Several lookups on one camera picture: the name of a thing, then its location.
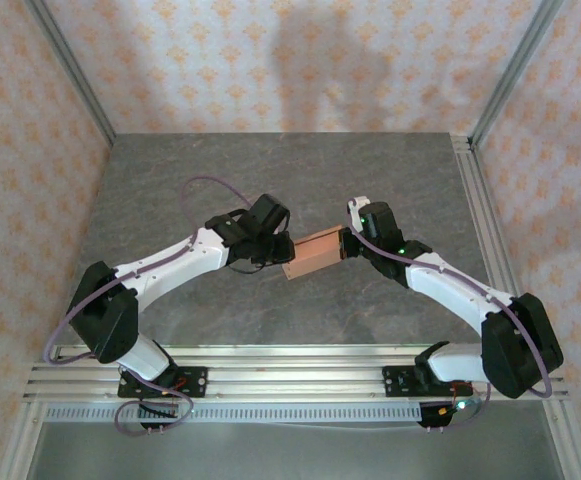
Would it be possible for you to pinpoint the aluminium frame leg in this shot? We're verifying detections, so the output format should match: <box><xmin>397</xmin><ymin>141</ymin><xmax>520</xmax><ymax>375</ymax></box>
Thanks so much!
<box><xmin>0</xmin><ymin>399</ymin><xmax>46</xmax><ymax>480</ymax></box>
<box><xmin>544</xmin><ymin>399</ymin><xmax>581</xmax><ymax>480</ymax></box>

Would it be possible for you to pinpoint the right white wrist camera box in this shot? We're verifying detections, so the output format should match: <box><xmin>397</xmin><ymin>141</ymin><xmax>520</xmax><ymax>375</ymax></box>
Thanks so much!
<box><xmin>345</xmin><ymin>195</ymin><xmax>371</xmax><ymax>232</ymax></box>

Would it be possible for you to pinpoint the aluminium side rail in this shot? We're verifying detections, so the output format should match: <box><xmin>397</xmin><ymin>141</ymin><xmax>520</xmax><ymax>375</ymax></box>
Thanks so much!
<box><xmin>452</xmin><ymin>137</ymin><xmax>541</xmax><ymax>359</ymax></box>

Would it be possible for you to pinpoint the slotted grey cable duct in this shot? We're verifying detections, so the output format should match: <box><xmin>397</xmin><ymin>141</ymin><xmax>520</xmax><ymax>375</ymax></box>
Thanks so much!
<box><xmin>44</xmin><ymin>403</ymin><xmax>424</xmax><ymax>422</ymax></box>

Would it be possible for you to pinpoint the aluminium mounting rail beam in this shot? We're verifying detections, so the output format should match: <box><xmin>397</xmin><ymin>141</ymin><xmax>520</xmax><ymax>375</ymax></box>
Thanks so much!
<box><xmin>22</xmin><ymin>342</ymin><xmax>569</xmax><ymax>404</ymax></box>

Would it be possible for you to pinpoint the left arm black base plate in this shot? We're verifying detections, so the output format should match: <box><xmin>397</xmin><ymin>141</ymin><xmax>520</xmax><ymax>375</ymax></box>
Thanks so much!
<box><xmin>118</xmin><ymin>366</ymin><xmax>208</xmax><ymax>400</ymax></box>

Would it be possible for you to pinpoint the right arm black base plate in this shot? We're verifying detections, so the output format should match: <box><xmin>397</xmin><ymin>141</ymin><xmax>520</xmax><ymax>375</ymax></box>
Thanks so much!
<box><xmin>381</xmin><ymin>364</ymin><xmax>471</xmax><ymax>400</ymax></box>

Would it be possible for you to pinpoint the aluminium frame post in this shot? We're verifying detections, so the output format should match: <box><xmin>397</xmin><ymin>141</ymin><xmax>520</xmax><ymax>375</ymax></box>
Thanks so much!
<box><xmin>469</xmin><ymin>0</ymin><xmax>566</xmax><ymax>149</ymax></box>
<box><xmin>29</xmin><ymin>0</ymin><xmax>117</xmax><ymax>149</ymax></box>

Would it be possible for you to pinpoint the orange paper box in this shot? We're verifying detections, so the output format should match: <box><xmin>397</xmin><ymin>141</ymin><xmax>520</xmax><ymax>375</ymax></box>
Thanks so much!
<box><xmin>280</xmin><ymin>225</ymin><xmax>346</xmax><ymax>281</ymax></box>

